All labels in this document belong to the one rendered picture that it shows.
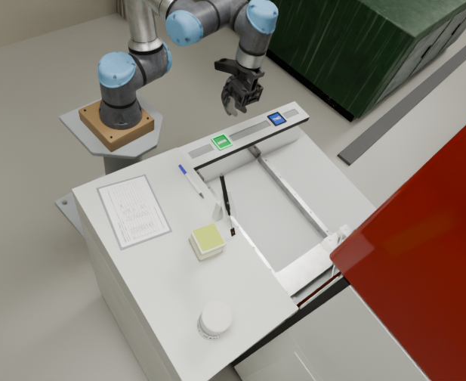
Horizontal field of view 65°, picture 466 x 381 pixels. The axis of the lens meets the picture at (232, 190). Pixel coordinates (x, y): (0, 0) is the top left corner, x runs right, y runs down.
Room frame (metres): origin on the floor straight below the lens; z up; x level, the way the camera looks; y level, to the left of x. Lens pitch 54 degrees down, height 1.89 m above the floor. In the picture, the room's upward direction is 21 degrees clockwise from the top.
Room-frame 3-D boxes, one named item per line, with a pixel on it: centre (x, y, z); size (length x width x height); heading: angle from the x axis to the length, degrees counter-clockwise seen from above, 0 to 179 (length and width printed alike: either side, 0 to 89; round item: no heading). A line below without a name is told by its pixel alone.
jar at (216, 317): (0.26, -0.07, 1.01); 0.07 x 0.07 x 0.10
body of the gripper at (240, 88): (0.83, 0.08, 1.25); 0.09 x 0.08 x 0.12; 54
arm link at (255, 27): (0.84, 0.09, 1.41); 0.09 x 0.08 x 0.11; 67
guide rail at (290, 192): (0.81, -0.26, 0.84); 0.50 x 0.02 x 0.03; 54
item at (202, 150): (0.95, 0.02, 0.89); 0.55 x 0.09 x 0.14; 144
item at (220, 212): (0.55, 0.00, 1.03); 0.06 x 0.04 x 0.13; 54
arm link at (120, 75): (0.88, 0.49, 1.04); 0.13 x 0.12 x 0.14; 157
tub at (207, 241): (0.45, 0.02, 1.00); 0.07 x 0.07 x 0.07; 45
